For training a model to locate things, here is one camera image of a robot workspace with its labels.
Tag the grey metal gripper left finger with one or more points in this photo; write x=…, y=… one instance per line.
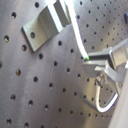
x=104, y=74

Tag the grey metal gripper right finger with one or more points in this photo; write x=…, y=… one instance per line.
x=101, y=55

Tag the grey metal cable clip bracket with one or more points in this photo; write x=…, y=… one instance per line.
x=48, y=23

